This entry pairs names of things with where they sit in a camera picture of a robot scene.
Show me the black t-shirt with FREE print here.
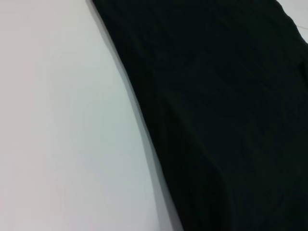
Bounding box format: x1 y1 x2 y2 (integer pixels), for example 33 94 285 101
92 0 308 231

